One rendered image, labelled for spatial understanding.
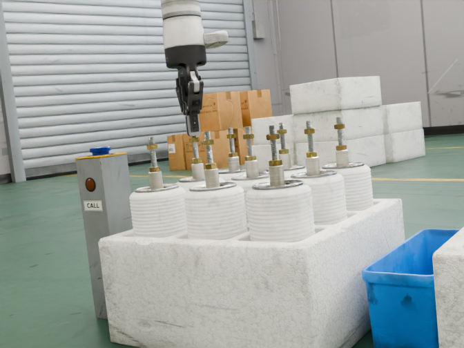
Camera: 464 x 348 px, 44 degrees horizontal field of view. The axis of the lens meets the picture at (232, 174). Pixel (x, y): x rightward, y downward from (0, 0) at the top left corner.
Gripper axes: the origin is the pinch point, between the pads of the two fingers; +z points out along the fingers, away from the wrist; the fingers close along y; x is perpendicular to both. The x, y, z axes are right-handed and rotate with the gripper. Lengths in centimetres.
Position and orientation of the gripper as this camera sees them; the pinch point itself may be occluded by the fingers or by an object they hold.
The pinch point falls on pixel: (192, 125)
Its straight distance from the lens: 107.5
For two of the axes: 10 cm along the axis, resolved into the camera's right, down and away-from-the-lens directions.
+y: 2.9, 0.6, -9.5
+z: 1.0, 9.9, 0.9
